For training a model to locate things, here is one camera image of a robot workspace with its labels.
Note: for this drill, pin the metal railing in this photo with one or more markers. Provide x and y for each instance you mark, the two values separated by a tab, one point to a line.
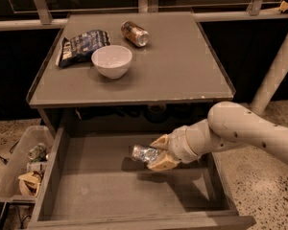
248	37

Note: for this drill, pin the open grey top drawer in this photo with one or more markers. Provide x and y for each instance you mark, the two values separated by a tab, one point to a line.
92	183

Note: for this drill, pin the crushed silver-blue redbull can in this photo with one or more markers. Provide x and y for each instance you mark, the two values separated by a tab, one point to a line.
145	154

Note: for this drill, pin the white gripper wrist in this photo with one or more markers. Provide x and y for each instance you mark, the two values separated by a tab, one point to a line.
177	146

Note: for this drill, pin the white ceramic bowl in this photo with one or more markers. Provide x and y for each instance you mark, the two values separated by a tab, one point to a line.
112	61

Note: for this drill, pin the blue chip bag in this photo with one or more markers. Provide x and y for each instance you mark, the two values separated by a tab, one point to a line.
80	48

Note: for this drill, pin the clear plastic bin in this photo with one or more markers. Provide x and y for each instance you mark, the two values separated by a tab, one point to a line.
9	182

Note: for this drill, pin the white can in bin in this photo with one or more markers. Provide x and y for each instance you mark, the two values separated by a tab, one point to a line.
37	167

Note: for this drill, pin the yellow crumpled wrapper in bin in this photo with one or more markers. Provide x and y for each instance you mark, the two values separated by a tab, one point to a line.
29	183

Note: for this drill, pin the brown soda can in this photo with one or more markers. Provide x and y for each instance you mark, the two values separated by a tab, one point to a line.
135	34

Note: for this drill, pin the green can in bin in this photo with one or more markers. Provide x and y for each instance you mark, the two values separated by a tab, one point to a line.
38	152

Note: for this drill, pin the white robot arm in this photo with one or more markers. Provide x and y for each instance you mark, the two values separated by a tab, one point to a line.
227	126

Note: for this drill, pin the grey cabinet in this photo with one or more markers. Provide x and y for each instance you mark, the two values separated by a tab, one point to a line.
176	66

